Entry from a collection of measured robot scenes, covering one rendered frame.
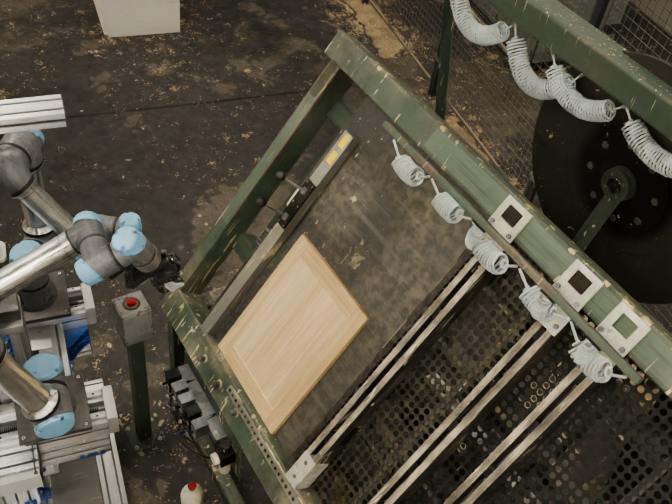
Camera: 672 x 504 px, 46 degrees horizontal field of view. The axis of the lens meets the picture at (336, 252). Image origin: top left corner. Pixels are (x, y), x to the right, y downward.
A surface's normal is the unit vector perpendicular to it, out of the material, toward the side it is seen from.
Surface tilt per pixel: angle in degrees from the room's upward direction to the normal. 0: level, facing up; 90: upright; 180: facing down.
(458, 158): 55
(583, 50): 90
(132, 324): 90
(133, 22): 90
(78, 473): 0
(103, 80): 0
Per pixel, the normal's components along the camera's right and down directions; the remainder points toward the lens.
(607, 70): -0.85, 0.29
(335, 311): -0.63, -0.16
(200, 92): 0.11, -0.70
